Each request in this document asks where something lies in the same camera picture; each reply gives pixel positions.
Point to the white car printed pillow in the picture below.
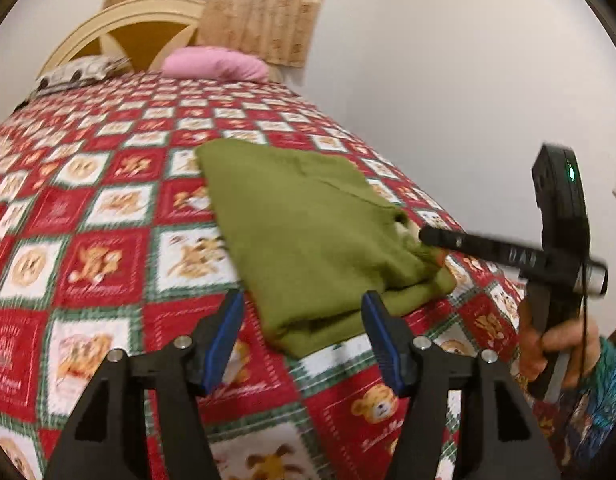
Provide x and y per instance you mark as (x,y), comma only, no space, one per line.
(78,72)

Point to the cream wooden bed headboard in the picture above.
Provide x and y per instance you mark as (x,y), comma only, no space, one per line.
(138,10)

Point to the red checked bear printed blanket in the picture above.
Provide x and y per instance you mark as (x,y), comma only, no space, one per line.
(103,210)

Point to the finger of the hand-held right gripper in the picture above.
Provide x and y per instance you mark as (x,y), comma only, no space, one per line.
(452,241)

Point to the person's right hand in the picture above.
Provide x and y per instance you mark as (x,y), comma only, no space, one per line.
(570,342)

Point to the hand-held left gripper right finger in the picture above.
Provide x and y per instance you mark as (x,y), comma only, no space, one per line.
(382,340)

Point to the beige floral window curtain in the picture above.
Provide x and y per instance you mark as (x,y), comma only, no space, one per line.
(258,15)

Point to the pink pillow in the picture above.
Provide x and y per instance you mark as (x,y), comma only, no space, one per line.
(213,64)

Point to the person's right forearm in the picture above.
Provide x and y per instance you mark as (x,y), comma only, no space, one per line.
(597,410)

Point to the green orange cream striped sweater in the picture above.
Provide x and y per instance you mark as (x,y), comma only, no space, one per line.
(298,230)

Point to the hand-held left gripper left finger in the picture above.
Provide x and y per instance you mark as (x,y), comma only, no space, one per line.
(223,340)

